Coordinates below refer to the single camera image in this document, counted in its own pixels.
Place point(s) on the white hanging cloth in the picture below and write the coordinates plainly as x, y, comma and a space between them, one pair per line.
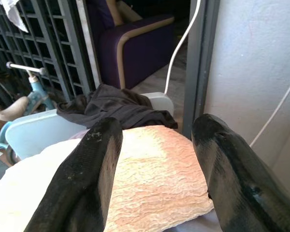
15, 12

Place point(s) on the light blue child tricycle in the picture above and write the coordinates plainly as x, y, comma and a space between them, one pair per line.
26, 96

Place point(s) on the dark grey garment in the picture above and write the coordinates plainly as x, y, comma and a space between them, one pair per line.
116, 108

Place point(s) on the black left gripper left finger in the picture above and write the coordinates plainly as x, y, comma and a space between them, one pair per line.
82, 174

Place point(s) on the black metal grille gate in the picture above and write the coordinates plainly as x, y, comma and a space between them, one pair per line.
38, 46

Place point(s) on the dark grey door frame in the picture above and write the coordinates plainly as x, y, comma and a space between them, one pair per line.
199, 65

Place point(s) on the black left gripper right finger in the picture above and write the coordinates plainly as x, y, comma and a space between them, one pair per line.
232, 174

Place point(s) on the white laundry basket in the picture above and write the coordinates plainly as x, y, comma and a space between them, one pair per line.
38, 135

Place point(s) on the peach textured towel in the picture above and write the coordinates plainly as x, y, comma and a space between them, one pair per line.
157, 174

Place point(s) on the purple armchair with wooden trim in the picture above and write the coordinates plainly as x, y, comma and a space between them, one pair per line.
140, 50

